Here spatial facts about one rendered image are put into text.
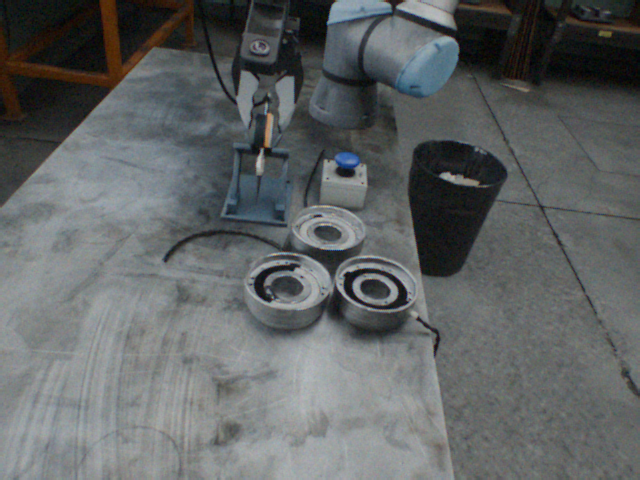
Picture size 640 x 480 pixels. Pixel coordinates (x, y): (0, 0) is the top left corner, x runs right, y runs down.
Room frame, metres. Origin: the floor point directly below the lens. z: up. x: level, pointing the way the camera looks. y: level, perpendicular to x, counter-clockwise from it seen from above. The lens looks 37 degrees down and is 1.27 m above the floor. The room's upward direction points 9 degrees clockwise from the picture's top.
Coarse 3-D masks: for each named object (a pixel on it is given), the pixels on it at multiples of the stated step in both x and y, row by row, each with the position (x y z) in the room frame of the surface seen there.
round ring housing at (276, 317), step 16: (272, 256) 0.53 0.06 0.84; (288, 256) 0.53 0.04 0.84; (304, 256) 0.53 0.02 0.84; (256, 272) 0.50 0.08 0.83; (288, 272) 0.51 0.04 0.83; (320, 272) 0.52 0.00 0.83; (288, 288) 0.51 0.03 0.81; (304, 288) 0.49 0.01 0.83; (320, 288) 0.49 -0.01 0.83; (256, 304) 0.44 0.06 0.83; (288, 304) 0.46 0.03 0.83; (320, 304) 0.46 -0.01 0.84; (272, 320) 0.43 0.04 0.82; (288, 320) 0.43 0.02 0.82; (304, 320) 0.44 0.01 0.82
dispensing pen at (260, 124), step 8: (264, 104) 0.75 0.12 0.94; (264, 112) 0.74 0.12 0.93; (256, 120) 0.72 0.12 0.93; (264, 120) 0.72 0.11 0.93; (256, 128) 0.71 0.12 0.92; (264, 128) 0.71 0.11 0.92; (256, 136) 0.70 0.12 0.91; (264, 136) 0.70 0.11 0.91; (256, 144) 0.70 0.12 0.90; (264, 144) 0.70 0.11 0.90; (264, 152) 0.71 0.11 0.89; (264, 160) 0.70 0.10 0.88; (256, 168) 0.69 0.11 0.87; (256, 184) 0.68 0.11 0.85; (256, 192) 0.67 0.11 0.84; (256, 200) 0.67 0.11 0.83
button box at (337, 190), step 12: (324, 168) 0.76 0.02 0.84; (336, 168) 0.76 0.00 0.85; (360, 168) 0.78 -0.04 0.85; (324, 180) 0.72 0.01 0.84; (336, 180) 0.73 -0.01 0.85; (348, 180) 0.74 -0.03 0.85; (360, 180) 0.74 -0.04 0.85; (324, 192) 0.72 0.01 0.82; (336, 192) 0.72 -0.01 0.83; (348, 192) 0.73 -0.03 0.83; (360, 192) 0.73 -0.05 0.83; (324, 204) 0.72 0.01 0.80; (336, 204) 0.72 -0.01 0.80; (348, 204) 0.73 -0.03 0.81; (360, 204) 0.73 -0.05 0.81
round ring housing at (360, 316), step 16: (368, 256) 0.56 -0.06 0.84; (336, 272) 0.51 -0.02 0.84; (400, 272) 0.54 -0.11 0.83; (336, 288) 0.49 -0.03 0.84; (368, 288) 0.53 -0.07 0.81; (384, 288) 0.52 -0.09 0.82; (416, 288) 0.51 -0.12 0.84; (336, 304) 0.48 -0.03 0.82; (352, 304) 0.46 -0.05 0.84; (384, 304) 0.48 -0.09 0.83; (352, 320) 0.47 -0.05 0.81; (368, 320) 0.45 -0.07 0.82; (384, 320) 0.46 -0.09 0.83; (400, 320) 0.47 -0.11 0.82
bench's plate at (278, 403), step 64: (192, 64) 1.24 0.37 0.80; (128, 128) 0.87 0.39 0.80; (192, 128) 0.92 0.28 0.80; (320, 128) 1.00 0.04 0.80; (384, 128) 1.05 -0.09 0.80; (64, 192) 0.65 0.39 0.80; (128, 192) 0.67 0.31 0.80; (192, 192) 0.70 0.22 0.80; (384, 192) 0.79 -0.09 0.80; (0, 256) 0.49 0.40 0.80; (64, 256) 0.51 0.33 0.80; (128, 256) 0.53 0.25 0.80; (192, 256) 0.55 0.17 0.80; (256, 256) 0.57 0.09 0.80; (384, 256) 0.61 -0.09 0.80; (0, 320) 0.39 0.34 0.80; (64, 320) 0.40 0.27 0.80; (128, 320) 0.42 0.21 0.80; (192, 320) 0.43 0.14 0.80; (256, 320) 0.45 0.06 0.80; (320, 320) 0.47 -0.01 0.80; (0, 384) 0.31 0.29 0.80; (64, 384) 0.32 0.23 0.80; (128, 384) 0.33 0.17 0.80; (192, 384) 0.34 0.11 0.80; (256, 384) 0.36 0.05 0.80; (320, 384) 0.37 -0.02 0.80; (384, 384) 0.38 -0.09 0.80; (0, 448) 0.24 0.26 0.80; (64, 448) 0.25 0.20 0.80; (128, 448) 0.26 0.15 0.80; (192, 448) 0.27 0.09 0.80; (256, 448) 0.28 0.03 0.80; (320, 448) 0.29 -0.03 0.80; (384, 448) 0.30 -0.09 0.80; (448, 448) 0.32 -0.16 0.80
